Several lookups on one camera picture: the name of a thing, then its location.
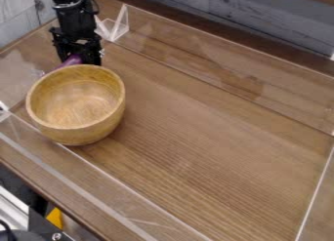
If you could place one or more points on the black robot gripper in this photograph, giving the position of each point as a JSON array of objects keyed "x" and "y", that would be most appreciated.
[{"x": 74, "y": 35}]

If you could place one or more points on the purple toy eggplant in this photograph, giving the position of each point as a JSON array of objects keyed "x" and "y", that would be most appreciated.
[{"x": 73, "y": 60}]

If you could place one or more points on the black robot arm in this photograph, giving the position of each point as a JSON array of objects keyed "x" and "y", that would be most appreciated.
[{"x": 74, "y": 37}]

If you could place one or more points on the brown wooden bowl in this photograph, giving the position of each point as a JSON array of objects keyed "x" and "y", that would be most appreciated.
[{"x": 77, "y": 103}]

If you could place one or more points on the yellow black equipment base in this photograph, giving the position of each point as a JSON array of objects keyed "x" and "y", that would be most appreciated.
[{"x": 27, "y": 212}]

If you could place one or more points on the clear acrylic table enclosure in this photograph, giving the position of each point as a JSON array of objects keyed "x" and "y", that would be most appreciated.
[{"x": 222, "y": 156}]

